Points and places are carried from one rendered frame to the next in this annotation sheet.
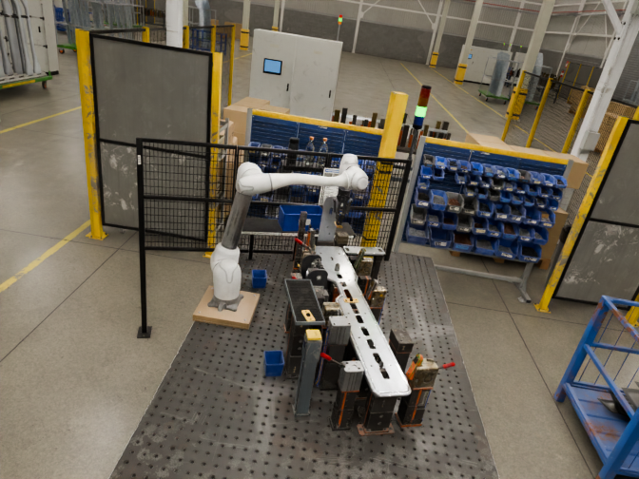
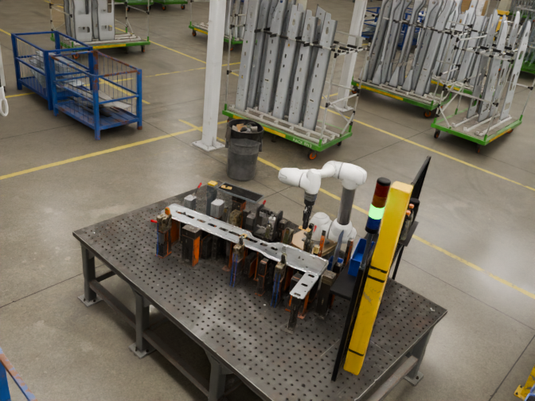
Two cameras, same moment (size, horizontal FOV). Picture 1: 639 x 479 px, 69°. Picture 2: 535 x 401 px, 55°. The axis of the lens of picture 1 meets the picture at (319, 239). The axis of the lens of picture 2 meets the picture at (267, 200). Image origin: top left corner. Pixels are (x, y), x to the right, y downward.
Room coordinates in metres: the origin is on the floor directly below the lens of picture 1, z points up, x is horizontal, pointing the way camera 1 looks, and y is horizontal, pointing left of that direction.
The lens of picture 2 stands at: (4.37, -2.68, 3.12)
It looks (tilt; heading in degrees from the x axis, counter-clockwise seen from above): 29 degrees down; 129
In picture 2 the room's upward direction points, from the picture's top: 8 degrees clockwise
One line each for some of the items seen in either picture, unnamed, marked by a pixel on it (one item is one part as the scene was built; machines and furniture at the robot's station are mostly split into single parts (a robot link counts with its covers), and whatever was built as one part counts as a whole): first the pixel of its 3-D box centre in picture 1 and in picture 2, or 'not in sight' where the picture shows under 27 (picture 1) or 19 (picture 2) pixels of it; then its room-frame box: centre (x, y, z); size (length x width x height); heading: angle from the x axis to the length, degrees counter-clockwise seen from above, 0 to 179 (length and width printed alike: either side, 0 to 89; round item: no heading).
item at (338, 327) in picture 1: (333, 354); (216, 223); (1.86, -0.16, 0.90); 0.13 x 0.10 x 0.41; 106
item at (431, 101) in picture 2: not in sight; (407, 60); (-0.44, 7.24, 0.88); 1.91 x 1.00 x 1.76; 2
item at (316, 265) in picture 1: (311, 298); (266, 235); (2.26, -0.01, 0.94); 0.18 x 0.13 x 0.49; 16
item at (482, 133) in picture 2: not in sight; (489, 89); (1.45, 6.82, 0.88); 1.91 x 1.00 x 1.76; 90
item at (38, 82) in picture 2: not in sight; (53, 68); (-3.90, 1.47, 0.48); 1.20 x 0.80 x 0.95; 178
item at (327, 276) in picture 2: (338, 256); (325, 294); (2.97, -0.15, 0.88); 0.08 x 0.08 x 0.36; 16
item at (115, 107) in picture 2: not in sight; (96, 92); (-2.50, 1.41, 0.47); 1.20 x 0.80 x 0.95; 1
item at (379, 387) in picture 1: (353, 303); (240, 236); (2.20, -0.24, 1.00); 1.38 x 0.22 x 0.02; 16
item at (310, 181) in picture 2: (349, 167); (310, 180); (2.66, -0.11, 1.63); 0.13 x 0.11 x 0.16; 21
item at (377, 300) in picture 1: (373, 313); (236, 264); (2.33, -0.38, 0.87); 0.12 x 0.09 x 0.35; 106
